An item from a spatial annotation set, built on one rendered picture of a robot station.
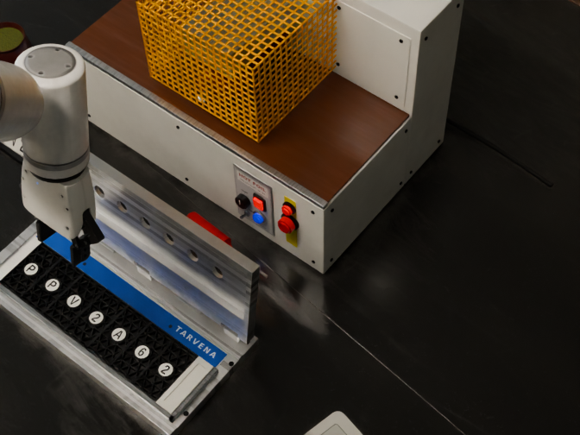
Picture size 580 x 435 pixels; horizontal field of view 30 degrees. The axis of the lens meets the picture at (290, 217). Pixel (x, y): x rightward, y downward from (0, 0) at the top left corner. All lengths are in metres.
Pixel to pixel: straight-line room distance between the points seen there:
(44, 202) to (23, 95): 0.32
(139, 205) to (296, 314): 0.31
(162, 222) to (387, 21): 0.45
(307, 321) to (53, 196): 0.50
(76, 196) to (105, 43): 0.50
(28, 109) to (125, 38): 0.70
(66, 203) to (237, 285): 0.32
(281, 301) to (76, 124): 0.55
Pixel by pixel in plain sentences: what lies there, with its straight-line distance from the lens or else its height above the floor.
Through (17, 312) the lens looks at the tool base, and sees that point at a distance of 1.78.
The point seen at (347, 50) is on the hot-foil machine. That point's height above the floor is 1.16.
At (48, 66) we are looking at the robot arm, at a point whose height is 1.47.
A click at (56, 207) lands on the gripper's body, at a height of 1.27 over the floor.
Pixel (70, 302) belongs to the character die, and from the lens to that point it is 1.76.
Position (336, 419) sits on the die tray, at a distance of 1.65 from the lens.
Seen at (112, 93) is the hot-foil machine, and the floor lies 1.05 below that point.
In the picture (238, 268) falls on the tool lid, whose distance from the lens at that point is 1.58.
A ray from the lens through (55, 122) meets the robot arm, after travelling 1.34.
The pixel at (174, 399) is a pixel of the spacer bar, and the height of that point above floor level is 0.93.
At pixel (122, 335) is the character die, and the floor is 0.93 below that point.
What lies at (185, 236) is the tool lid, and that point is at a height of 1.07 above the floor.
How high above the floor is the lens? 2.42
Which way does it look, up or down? 55 degrees down
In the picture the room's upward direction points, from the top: 2 degrees counter-clockwise
